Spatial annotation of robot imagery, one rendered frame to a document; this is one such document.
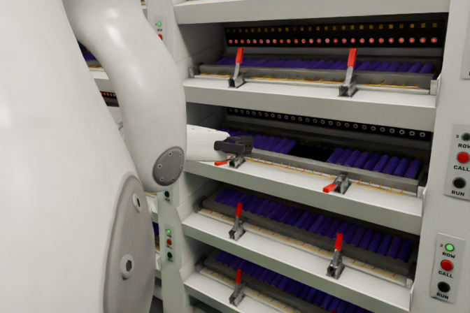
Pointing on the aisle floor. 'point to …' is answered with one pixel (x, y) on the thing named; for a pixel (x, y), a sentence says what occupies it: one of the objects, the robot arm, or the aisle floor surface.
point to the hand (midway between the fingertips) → (226, 141)
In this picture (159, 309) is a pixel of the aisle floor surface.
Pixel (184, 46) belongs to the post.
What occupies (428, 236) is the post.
